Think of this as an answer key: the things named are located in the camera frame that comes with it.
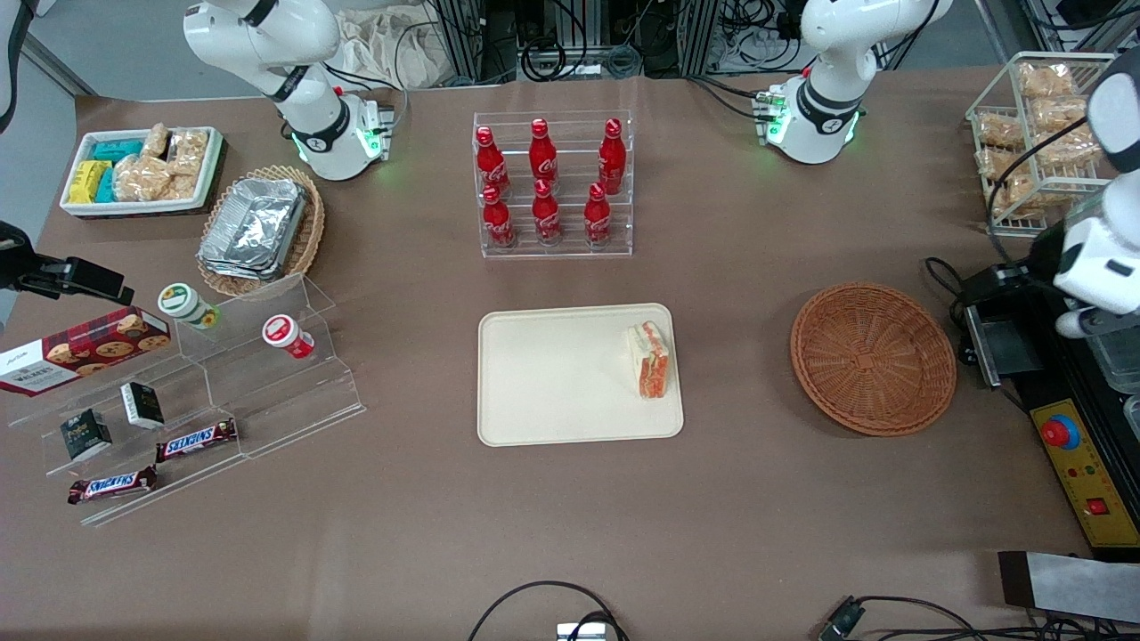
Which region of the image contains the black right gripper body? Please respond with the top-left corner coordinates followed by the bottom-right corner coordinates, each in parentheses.
top-left (0, 221), bottom-right (42, 293)

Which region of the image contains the triangle sandwich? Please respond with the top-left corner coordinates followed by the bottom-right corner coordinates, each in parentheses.
top-left (626, 321), bottom-right (671, 401)

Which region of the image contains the oval tan wicker basket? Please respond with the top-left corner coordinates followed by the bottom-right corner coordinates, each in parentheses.
top-left (196, 165), bottom-right (326, 299)

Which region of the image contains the cream plastic tray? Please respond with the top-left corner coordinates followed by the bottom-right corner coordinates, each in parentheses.
top-left (477, 303), bottom-right (685, 447)

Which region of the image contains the round brown wicker basket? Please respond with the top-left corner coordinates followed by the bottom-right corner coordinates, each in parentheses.
top-left (790, 282), bottom-right (958, 437)

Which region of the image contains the white rectangular snack bin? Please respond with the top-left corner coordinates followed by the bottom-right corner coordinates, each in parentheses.
top-left (60, 126), bottom-right (225, 219)

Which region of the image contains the red cookie box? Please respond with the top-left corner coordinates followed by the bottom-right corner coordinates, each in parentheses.
top-left (0, 305), bottom-right (172, 397)

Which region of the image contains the yellow snack packet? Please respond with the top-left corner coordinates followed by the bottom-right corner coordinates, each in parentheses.
top-left (69, 160), bottom-right (113, 205)

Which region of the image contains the green lid yoghurt cup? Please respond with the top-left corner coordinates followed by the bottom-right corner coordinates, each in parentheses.
top-left (158, 283), bottom-right (221, 331)

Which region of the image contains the small black box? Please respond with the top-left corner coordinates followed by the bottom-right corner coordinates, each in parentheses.
top-left (60, 409), bottom-right (114, 462)
top-left (120, 382), bottom-right (166, 431)

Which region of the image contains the stack of foil trays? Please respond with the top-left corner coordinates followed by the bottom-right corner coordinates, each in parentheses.
top-left (198, 178), bottom-right (309, 282)

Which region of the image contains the Snickers bar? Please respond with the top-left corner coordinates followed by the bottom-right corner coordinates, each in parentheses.
top-left (68, 466), bottom-right (159, 506)
top-left (156, 418), bottom-right (239, 463)

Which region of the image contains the red lid yoghurt cup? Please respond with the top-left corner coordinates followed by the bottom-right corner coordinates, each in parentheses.
top-left (262, 314), bottom-right (315, 361)

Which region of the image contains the clear acrylic stepped stand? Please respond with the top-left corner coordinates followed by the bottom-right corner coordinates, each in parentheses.
top-left (4, 274), bottom-right (366, 528)

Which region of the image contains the beige crumpled cloth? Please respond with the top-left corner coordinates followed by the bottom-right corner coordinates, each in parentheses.
top-left (334, 7), bottom-right (446, 90)

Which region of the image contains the red cola bottle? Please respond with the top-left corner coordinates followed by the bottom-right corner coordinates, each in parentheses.
top-left (532, 179), bottom-right (564, 246)
top-left (598, 118), bottom-right (628, 195)
top-left (481, 184), bottom-right (517, 248)
top-left (529, 118), bottom-right (559, 190)
top-left (476, 126), bottom-right (513, 199)
top-left (584, 183), bottom-right (614, 247)

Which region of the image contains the clear acrylic bottle rack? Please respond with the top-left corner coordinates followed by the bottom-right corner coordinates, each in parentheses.
top-left (472, 110), bottom-right (634, 260)

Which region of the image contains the yellow emergency stop box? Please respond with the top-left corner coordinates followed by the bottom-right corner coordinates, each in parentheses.
top-left (957, 227), bottom-right (1140, 562)

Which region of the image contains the grey black flat strip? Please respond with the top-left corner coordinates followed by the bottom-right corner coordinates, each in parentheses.
top-left (997, 550), bottom-right (1140, 624)

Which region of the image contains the clear plastic food container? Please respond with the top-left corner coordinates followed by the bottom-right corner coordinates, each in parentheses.
top-left (1088, 312), bottom-right (1140, 394)

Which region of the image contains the black coiled cable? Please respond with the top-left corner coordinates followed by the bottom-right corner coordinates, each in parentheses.
top-left (519, 36), bottom-right (568, 83)

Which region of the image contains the black looped cable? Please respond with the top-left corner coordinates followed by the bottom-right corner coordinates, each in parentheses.
top-left (468, 580), bottom-right (630, 641)

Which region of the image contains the black plug with cable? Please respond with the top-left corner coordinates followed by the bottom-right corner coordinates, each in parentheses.
top-left (818, 595), bottom-right (1140, 641)

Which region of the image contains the black machine power cable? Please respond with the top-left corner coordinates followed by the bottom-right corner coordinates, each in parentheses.
top-left (924, 256), bottom-right (981, 366)

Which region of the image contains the white wire rack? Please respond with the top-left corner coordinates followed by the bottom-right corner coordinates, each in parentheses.
top-left (966, 52), bottom-right (1120, 239)

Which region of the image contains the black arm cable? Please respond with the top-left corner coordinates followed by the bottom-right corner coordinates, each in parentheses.
top-left (984, 116), bottom-right (1105, 261)

